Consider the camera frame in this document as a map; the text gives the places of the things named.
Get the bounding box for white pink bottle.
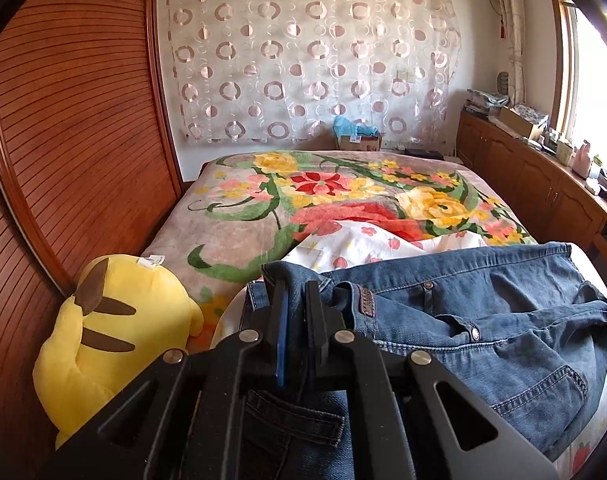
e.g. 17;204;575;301
572;141;592;178

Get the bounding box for blue denim pants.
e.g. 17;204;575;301
244;241;607;480

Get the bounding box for wooden cabinet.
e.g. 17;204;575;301
456;110;607;281

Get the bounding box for white flower print bedsheet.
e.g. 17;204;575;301
211;220;607;480

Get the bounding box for wooden slatted wardrobe door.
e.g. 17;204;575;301
0;0;187;296
0;130;77;480

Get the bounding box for floral blanket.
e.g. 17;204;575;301
141;150;539;356

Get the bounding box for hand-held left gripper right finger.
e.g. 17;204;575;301
303;280;561;480

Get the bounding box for stack of books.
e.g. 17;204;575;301
464;88;509;120

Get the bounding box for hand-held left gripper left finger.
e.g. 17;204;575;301
38;278;292;480

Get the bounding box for patterned cardboard box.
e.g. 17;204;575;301
498;103;549;141

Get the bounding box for beige window curtain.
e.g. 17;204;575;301
488;0;527;106

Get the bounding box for sheer circle pattern curtain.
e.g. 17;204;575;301
156;0;461;145

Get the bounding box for blue plastic bag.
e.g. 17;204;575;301
332;115;381;138

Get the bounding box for window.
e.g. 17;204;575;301
548;0;607;171

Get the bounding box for small cardboard box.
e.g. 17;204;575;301
337;132;384;152

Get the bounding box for yellow plush toy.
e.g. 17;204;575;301
32;255;204;451

